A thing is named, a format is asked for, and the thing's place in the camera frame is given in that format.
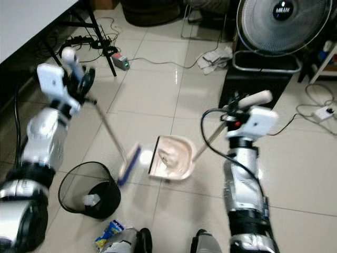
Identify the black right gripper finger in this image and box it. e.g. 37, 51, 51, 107
226, 92, 250, 107

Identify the pink long-handled dustpan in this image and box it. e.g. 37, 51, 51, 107
147, 89, 273, 183

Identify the broom with blue bristles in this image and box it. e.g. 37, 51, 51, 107
61, 47, 143, 187

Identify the large floor fan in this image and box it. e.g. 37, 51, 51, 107
232, 0, 337, 74

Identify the black box under fan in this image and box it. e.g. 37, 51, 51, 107
218, 51, 304, 110

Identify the black power strip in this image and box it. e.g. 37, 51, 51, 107
65, 35, 112, 52

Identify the grey charger with red end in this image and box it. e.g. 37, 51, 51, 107
110, 52, 132, 71

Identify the crumpled white cloth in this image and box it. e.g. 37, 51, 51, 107
196, 46, 234, 75

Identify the brown cardboard box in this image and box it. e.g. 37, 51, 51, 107
89, 0, 123, 11

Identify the white table with black legs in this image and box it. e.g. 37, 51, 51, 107
0, 0, 118, 106

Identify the crumpled paper in dustpan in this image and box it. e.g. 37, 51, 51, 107
157, 147, 181, 170

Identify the dark round basket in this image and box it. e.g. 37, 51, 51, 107
120, 0, 186, 28

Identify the white power strip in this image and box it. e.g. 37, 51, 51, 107
314, 105, 336, 122

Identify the black mesh wastebasket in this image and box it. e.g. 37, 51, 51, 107
58, 161, 122, 220

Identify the crumpled white paper in basket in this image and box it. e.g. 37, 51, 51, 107
84, 194, 103, 207

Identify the robot right leg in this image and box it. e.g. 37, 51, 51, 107
191, 229, 230, 253

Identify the robot leg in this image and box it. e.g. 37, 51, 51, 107
111, 227, 154, 253
191, 229, 230, 253

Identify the blue yellow snack package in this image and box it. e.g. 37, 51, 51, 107
94, 220, 125, 250

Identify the robot left leg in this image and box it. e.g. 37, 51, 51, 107
111, 227, 154, 253

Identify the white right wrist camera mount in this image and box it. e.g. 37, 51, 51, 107
234, 105, 280, 140

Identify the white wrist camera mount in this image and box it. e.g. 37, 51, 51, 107
36, 63, 81, 114
234, 105, 280, 140

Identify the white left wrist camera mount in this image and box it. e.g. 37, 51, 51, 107
36, 63, 81, 114

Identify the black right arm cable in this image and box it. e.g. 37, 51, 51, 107
200, 108, 256, 185

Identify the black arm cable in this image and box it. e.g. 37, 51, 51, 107
200, 108, 256, 185
8, 84, 38, 159

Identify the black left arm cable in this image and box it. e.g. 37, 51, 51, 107
8, 84, 38, 159

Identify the thin white floor cable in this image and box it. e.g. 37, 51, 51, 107
130, 40, 222, 69

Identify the metal wire chair frame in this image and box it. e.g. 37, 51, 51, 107
181, 0, 239, 41

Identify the white shelf frame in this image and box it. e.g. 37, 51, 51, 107
297, 40, 337, 86

